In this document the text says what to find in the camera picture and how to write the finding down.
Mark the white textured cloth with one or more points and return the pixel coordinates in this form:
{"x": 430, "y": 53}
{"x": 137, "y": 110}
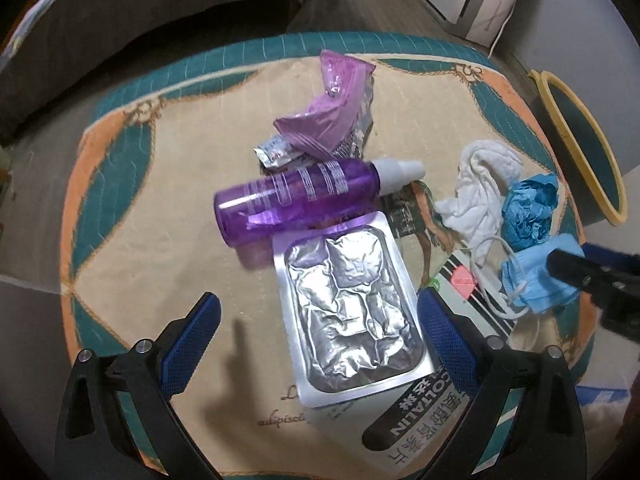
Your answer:
{"x": 605, "y": 410}

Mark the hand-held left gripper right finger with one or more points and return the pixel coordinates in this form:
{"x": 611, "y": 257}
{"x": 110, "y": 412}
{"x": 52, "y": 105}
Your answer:
{"x": 450, "y": 345}

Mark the yellow rimmed teal waste bin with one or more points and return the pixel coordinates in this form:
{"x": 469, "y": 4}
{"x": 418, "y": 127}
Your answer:
{"x": 575, "y": 130}

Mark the purple spray bottle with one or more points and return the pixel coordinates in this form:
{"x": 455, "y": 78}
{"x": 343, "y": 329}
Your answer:
{"x": 300, "y": 190}

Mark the purple foil packet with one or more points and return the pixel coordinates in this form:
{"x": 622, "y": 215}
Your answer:
{"x": 320, "y": 120}

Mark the blue face mask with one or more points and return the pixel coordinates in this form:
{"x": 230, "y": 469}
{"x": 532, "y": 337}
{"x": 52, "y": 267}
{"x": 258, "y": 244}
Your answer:
{"x": 530, "y": 280}

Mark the white medicine box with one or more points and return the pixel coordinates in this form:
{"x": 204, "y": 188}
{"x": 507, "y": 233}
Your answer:
{"x": 395, "y": 430}

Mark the silver blister pack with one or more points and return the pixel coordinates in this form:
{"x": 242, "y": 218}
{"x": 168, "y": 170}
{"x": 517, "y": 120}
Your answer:
{"x": 345, "y": 310}

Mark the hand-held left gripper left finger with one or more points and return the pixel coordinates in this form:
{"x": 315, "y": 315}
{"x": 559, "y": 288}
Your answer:
{"x": 190, "y": 345}

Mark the crumpled blue glove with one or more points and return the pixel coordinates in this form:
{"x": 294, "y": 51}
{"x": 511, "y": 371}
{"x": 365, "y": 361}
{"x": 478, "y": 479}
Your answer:
{"x": 527, "y": 210}

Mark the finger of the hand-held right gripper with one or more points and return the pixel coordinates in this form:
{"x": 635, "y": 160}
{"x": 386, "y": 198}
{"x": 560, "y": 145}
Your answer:
{"x": 570, "y": 266}
{"x": 615, "y": 257}

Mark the teal orange patterned mat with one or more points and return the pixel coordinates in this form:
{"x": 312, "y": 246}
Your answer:
{"x": 175, "y": 185}

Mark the small silver packet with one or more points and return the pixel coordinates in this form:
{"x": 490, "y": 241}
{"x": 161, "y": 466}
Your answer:
{"x": 272, "y": 152}

